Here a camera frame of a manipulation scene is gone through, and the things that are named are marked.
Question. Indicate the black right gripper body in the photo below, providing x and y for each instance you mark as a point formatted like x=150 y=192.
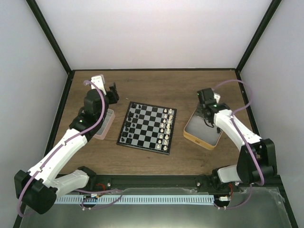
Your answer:
x=202 y=113

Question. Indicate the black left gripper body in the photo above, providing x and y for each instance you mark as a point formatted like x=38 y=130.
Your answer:
x=114 y=97

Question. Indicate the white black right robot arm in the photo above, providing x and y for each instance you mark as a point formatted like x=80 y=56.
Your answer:
x=257 y=157

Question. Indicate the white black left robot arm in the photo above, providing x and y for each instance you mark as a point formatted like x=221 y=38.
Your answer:
x=40 y=186

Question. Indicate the magnetic chess board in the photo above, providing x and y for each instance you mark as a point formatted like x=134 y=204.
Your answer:
x=148 y=125

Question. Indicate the gold metal tin tray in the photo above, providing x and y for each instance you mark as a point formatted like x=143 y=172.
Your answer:
x=196 y=131

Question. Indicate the pink metal tin tray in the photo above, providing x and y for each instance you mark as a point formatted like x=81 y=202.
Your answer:
x=102 y=132

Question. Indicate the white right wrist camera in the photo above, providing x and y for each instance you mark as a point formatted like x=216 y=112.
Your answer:
x=217 y=97

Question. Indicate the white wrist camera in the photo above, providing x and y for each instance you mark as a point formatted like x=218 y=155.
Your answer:
x=217 y=97
x=99 y=81

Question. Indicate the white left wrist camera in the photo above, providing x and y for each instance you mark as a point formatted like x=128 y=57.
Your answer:
x=99 y=81

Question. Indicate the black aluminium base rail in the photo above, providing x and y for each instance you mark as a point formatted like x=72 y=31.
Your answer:
x=201 y=183

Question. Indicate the light blue slotted cable duct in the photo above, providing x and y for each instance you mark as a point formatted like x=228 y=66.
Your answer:
x=139 y=200

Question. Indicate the black enclosure frame post left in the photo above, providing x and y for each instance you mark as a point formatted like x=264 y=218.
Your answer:
x=49 y=34

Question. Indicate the black enclosure frame post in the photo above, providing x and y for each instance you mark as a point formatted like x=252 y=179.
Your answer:
x=49 y=34
x=258 y=33

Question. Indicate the black enclosure frame post right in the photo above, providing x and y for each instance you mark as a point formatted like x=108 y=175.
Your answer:
x=258 y=33

